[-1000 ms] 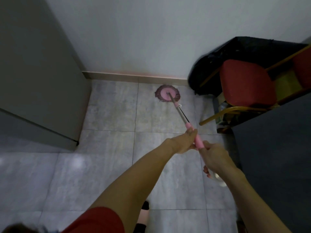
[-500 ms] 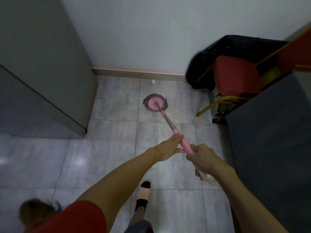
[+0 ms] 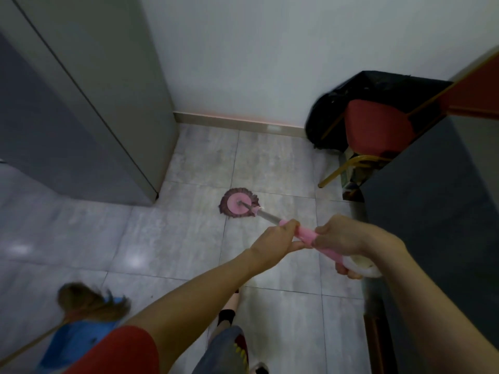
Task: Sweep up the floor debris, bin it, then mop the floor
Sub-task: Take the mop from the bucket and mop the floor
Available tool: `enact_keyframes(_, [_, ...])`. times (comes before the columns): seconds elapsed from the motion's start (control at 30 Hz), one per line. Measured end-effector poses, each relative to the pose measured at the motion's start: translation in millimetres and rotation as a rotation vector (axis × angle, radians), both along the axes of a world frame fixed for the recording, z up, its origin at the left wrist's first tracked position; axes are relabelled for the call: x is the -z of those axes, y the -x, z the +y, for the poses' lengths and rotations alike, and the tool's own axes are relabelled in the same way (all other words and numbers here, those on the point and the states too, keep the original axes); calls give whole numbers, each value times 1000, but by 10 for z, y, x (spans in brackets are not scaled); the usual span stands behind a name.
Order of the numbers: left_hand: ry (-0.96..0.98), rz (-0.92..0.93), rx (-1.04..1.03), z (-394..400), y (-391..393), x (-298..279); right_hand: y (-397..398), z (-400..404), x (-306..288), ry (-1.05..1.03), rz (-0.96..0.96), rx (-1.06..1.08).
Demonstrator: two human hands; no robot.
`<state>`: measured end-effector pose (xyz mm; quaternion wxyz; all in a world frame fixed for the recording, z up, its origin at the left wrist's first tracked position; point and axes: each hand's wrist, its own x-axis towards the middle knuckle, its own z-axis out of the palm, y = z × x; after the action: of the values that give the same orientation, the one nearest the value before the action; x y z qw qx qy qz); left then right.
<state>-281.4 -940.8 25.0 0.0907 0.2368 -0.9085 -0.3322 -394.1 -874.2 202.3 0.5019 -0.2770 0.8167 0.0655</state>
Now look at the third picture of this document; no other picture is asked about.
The person's left forearm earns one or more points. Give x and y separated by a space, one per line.
195 303

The grey refrigerator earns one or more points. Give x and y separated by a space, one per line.
97 93

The person's left black sock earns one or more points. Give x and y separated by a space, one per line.
226 316

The person's right pink slipper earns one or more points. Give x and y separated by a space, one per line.
260 368

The red chair gold frame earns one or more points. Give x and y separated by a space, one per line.
376 128

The person's left pink slipper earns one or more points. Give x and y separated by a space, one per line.
232 301

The person's pink slipper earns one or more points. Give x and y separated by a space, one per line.
260 368
232 301

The patched blue jeans shorts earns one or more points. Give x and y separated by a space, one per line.
224 350

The person's right hand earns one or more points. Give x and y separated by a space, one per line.
351 235

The person's left hand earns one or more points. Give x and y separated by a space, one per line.
275 243

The dark grey furniture block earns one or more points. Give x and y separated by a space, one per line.
436 210

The black bag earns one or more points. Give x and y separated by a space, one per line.
331 112

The pink spin mop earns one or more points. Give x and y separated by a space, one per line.
234 202

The person's right forearm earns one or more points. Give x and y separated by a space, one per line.
436 315

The blue plastic dustpan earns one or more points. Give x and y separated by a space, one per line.
74 342

